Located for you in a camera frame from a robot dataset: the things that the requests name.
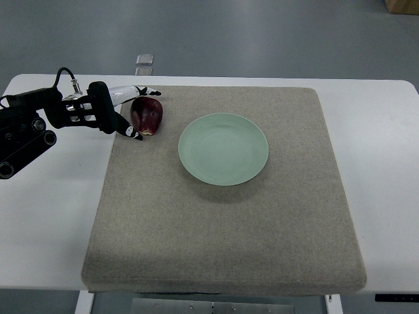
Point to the upper metal floor plate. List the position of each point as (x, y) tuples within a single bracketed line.
[(144, 59)]

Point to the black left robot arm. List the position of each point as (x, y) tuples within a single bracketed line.
[(24, 134)]

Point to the light green plate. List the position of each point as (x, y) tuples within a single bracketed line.
[(223, 149)]

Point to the metal floor plate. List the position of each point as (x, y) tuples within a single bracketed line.
[(144, 59), (144, 71)]

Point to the metal table base plate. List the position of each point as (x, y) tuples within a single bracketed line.
[(147, 305)]

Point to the white table leg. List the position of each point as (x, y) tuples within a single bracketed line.
[(84, 302)]

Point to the beige fabric cushion mat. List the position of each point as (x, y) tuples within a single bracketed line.
[(288, 231)]

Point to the red apple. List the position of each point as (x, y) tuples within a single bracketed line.
[(146, 115)]

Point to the cardboard box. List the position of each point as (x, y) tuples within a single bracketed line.
[(409, 7)]

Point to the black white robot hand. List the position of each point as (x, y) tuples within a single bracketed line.
[(96, 109)]

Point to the black table control panel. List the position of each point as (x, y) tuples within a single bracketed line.
[(397, 298)]

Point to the lower metal floor plate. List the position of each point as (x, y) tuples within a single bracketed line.
[(144, 71)]

